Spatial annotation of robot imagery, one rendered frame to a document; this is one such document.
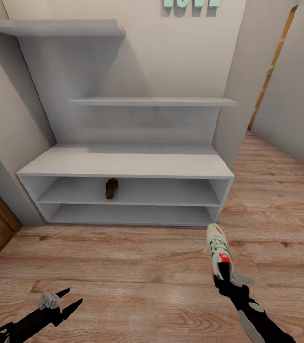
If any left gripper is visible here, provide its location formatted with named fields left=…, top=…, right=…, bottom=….
left=26, top=288, right=83, bottom=337

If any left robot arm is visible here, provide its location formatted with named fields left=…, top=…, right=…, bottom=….
left=0, top=288, right=83, bottom=343

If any sandal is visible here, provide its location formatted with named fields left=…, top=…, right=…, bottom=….
left=105, top=178, right=118, bottom=200

